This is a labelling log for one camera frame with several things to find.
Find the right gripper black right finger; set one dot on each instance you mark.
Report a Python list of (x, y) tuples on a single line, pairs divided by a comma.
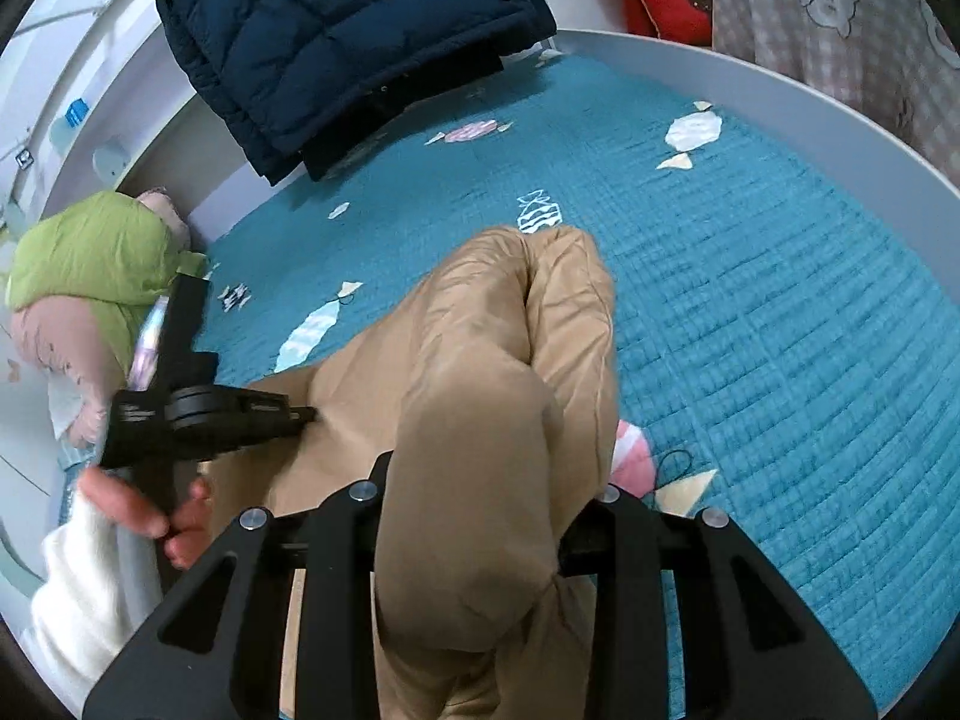
[(614, 541)]

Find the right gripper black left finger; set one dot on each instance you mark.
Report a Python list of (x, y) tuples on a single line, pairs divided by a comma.
[(336, 656)]

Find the tan khaki jacket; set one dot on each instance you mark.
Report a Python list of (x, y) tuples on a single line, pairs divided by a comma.
[(490, 390)]

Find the left hand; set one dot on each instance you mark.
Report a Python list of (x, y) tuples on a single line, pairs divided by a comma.
[(184, 534)]

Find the pink pillow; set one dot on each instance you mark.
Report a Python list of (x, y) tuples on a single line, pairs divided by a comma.
[(62, 338)]

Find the white fleece left sleeve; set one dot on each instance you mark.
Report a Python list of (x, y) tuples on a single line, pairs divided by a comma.
[(79, 619)]

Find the green blanket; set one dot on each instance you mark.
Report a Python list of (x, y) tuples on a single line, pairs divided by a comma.
[(112, 252)]

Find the teal quilted bed cover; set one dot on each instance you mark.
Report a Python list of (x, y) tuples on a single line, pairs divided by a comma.
[(771, 332)]

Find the navy puffer jacket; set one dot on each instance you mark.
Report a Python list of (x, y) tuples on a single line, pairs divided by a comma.
[(300, 83)]

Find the grey checked cartoon blanket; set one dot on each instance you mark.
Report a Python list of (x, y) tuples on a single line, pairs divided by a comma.
[(889, 59)]

